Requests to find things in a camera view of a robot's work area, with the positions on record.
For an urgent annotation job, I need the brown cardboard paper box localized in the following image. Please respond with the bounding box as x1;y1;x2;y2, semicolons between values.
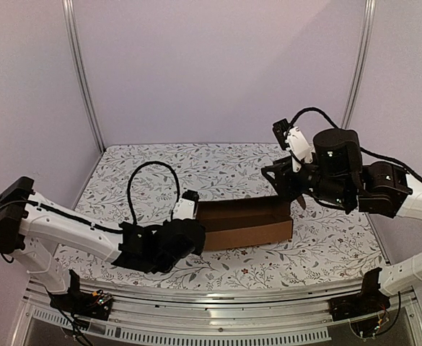
196;196;293;251

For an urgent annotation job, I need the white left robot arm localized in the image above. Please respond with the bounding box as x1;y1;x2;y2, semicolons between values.
0;177;206;313

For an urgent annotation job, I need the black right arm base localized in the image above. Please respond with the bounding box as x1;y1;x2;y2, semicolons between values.
328;267;390;338

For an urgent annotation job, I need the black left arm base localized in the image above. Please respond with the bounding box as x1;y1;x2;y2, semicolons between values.
48;270;113;321

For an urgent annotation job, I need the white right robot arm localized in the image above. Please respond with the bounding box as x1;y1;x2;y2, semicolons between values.
262;123;422;314

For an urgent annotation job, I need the floral patterned table mat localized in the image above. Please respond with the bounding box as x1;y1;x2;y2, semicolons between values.
56;143;386;290

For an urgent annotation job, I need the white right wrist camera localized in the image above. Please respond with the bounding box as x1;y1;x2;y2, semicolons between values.
272;119;314;173

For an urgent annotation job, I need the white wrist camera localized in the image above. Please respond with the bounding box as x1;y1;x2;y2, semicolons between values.
172;190;199;220
272;119;314;173

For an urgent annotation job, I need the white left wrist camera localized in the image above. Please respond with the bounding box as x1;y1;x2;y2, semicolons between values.
172;190;199;220

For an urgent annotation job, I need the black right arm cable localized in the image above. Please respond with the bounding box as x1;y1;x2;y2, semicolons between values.
286;107;422;192

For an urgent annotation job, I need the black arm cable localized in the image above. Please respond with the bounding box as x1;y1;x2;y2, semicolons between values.
33;161;181;235
286;107;422;192

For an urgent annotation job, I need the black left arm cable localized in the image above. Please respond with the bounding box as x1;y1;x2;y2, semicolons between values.
33;161;181;235

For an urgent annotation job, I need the right aluminium corner post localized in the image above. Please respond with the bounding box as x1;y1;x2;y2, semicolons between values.
340;0;377;129

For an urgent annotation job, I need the aluminium corner post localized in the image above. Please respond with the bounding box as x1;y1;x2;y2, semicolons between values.
62;0;106;154
340;0;377;129

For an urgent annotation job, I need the aluminium front rail frame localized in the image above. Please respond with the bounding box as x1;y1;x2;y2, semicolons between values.
6;279;422;345

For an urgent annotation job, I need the left aluminium corner post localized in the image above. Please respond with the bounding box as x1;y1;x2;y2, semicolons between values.
62;0;106;154

